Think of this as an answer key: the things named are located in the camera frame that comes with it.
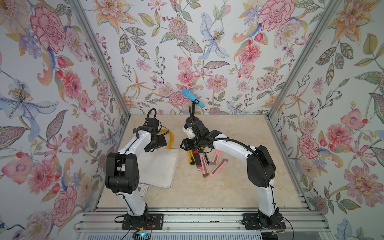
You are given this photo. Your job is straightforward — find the white canvas pouch yellow handles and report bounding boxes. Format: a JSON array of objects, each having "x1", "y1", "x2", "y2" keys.
[{"x1": 138, "y1": 132, "x2": 180, "y2": 189}]

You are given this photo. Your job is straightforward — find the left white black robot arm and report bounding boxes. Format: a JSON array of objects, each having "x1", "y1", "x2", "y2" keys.
[{"x1": 105, "y1": 117, "x2": 167, "y2": 217}]

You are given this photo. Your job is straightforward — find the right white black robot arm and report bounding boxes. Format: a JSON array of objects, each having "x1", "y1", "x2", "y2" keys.
[{"x1": 180, "y1": 117, "x2": 279, "y2": 228}]

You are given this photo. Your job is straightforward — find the red black utility knife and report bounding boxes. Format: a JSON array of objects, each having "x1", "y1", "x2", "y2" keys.
[{"x1": 193, "y1": 151, "x2": 202, "y2": 171}]

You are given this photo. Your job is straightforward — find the pink utility knife middle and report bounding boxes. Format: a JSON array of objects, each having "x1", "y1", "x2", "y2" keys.
[{"x1": 211, "y1": 150, "x2": 221, "y2": 166}]

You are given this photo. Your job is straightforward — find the pink utility knife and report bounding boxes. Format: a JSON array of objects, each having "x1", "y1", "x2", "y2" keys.
[
  {"x1": 210, "y1": 159, "x2": 229, "y2": 177},
  {"x1": 200, "y1": 153, "x2": 209, "y2": 178},
  {"x1": 211, "y1": 150, "x2": 221, "y2": 166}
]

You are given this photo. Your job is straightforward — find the yellow black utility knife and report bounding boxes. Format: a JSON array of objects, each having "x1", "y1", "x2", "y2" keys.
[{"x1": 187, "y1": 151, "x2": 196, "y2": 166}]

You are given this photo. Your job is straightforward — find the pink utility knife left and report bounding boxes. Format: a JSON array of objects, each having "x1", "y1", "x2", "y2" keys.
[{"x1": 200, "y1": 153, "x2": 209, "y2": 178}]

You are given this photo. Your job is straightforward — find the pink utility knife right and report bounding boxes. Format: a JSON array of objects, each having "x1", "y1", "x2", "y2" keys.
[{"x1": 210, "y1": 159, "x2": 229, "y2": 177}]

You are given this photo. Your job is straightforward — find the blue microphone on black stand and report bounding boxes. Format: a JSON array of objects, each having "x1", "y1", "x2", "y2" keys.
[{"x1": 182, "y1": 89, "x2": 205, "y2": 120}]

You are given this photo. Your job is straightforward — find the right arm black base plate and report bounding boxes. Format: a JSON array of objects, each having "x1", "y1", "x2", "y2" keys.
[{"x1": 241, "y1": 210, "x2": 287, "y2": 230}]

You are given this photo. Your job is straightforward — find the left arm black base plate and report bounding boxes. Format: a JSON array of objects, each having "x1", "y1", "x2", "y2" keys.
[{"x1": 122, "y1": 213, "x2": 164, "y2": 230}]

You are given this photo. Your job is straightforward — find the aluminium front rail frame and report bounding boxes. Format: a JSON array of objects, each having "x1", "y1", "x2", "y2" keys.
[{"x1": 73, "y1": 208, "x2": 334, "y2": 240}]

